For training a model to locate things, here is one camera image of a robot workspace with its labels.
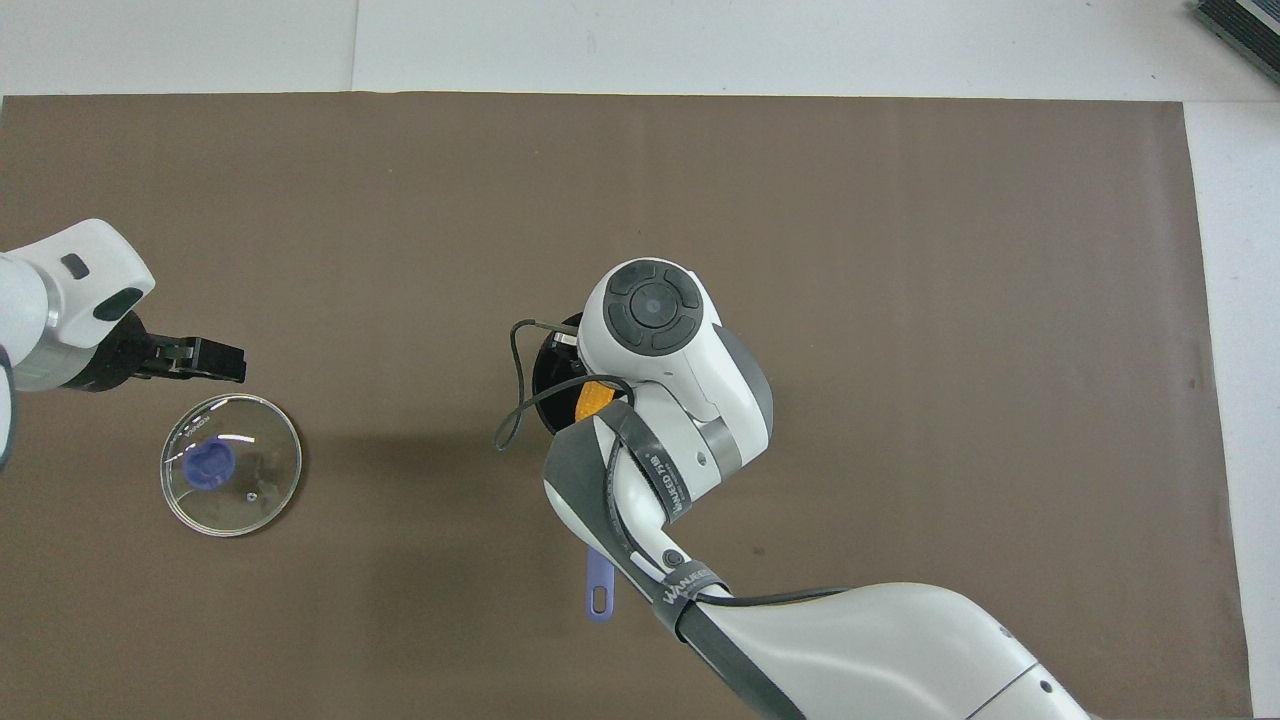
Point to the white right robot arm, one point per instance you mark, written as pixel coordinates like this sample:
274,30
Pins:
690,390

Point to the glass lid with purple knob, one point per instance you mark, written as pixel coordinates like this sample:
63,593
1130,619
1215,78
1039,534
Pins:
232,480

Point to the brown table mat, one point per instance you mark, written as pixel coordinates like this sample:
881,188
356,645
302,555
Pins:
900,250

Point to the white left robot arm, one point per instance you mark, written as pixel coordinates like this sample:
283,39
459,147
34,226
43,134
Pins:
70,280

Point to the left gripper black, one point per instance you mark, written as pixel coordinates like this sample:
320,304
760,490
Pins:
115,355

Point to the yellow toy corn cob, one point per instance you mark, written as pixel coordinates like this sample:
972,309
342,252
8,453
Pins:
592,400

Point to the dark grey ridged device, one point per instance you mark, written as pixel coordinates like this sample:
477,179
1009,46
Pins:
1240,20

